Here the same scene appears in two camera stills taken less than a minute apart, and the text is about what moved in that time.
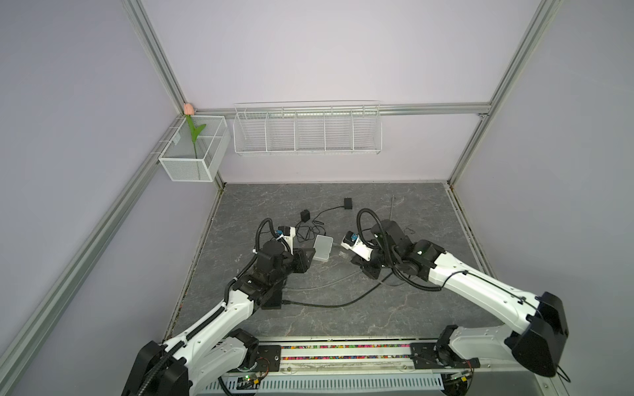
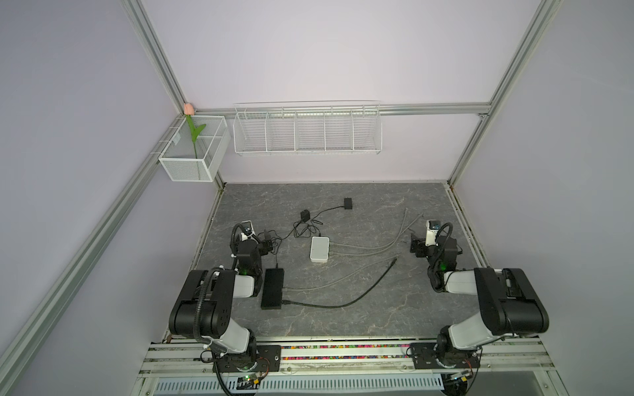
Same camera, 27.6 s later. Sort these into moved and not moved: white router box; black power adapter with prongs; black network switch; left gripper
Moved: left gripper
Not moved: black power adapter with prongs; black network switch; white router box
